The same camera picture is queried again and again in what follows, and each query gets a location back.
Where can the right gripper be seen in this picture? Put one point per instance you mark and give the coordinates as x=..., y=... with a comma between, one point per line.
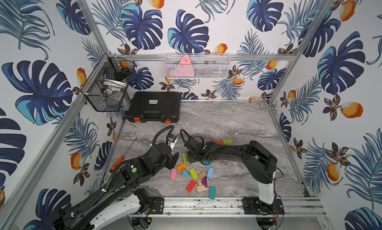
x=190, y=159

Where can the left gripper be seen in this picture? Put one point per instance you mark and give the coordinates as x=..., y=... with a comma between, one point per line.
x=171, y=154

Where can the orange block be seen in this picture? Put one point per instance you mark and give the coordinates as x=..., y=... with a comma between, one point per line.
x=181, y=167
x=218, y=142

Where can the lime green block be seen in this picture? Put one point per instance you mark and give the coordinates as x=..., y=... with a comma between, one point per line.
x=194, y=174

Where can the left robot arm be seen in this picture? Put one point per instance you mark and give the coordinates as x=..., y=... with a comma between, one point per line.
x=121, y=195

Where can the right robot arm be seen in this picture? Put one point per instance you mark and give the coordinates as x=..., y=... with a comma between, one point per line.
x=261, y=164

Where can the teal block upper right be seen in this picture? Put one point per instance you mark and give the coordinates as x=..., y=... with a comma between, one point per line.
x=207, y=162

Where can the pink block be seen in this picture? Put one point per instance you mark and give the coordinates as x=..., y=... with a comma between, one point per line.
x=173, y=174

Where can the light blue block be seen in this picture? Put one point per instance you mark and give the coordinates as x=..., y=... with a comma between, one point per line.
x=210, y=173

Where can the small teal block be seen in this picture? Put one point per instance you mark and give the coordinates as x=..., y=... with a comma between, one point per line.
x=185, y=173

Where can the purple triangle block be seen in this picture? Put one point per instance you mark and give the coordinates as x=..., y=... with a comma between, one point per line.
x=205, y=182

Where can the natural wood block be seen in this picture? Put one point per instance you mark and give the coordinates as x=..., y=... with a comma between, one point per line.
x=201, y=188

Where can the red block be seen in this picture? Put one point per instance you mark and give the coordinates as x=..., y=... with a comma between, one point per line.
x=191, y=186

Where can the black tool case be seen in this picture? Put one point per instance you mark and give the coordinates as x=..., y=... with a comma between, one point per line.
x=154, y=106

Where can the pink triangle sign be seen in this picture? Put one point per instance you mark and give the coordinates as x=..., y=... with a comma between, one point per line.
x=184, y=68

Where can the teal block near rail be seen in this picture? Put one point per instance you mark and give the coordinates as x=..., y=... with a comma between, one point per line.
x=212, y=193

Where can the orange handled screwdriver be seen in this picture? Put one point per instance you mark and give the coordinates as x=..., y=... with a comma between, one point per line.
x=122, y=157

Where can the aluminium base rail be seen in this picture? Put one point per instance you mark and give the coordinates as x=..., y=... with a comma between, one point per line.
x=234, y=207

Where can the white wire shelf basket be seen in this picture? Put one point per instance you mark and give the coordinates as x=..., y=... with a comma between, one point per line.
x=206, y=66

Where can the black wire basket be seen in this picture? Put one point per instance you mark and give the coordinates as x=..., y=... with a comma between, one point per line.
x=106, y=90

